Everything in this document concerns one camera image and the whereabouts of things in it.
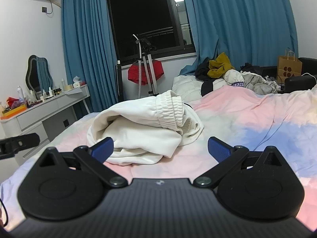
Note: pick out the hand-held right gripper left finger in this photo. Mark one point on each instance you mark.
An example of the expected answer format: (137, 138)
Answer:
(104, 148)

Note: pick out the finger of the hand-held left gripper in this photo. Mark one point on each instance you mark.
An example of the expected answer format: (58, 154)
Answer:
(22, 141)

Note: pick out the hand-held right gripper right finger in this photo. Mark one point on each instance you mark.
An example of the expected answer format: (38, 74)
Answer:
(218, 150)

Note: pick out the white sock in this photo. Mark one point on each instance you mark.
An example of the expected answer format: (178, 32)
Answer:
(138, 131)

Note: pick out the orange tray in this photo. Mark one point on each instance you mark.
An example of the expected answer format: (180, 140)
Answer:
(13, 112)

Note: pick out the white dressing table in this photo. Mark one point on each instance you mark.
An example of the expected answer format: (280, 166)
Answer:
(37, 115)

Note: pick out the pastel tie-dye blanket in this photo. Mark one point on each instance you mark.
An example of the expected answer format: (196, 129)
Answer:
(247, 119)

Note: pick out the group of cosmetic bottles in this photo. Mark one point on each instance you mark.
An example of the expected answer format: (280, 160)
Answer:
(32, 94)

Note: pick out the black upright board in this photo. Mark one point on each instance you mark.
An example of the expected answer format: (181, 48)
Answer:
(119, 84)

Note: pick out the wavy black-framed mirror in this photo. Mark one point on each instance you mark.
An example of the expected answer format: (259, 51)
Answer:
(40, 74)

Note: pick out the white tissue box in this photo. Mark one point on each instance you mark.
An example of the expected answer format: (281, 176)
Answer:
(78, 82)

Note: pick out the white pillow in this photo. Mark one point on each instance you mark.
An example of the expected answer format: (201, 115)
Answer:
(185, 84)

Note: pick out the white grey jacket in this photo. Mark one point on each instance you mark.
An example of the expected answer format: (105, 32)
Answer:
(257, 83)

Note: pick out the red bins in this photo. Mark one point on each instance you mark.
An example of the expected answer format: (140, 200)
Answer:
(133, 73)

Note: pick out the black garment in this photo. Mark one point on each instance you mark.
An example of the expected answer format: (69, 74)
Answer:
(201, 70)

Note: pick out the mustard yellow garment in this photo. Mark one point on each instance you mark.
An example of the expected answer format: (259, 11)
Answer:
(218, 67)

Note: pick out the white shelf cart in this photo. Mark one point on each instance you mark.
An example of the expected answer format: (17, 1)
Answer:
(151, 76)

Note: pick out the dark crumpled garment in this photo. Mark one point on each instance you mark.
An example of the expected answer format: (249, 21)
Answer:
(250, 67)

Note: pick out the blue curtain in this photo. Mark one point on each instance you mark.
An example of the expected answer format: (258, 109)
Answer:
(84, 54)
(235, 17)

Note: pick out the black armchair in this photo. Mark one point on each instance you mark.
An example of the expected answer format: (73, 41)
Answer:
(298, 82)

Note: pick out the brown paper bag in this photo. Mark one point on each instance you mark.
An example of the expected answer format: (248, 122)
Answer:
(288, 67)

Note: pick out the dark window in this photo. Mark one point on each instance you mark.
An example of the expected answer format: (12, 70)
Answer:
(141, 17)

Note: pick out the black wall socket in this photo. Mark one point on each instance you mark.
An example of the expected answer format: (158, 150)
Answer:
(44, 10)

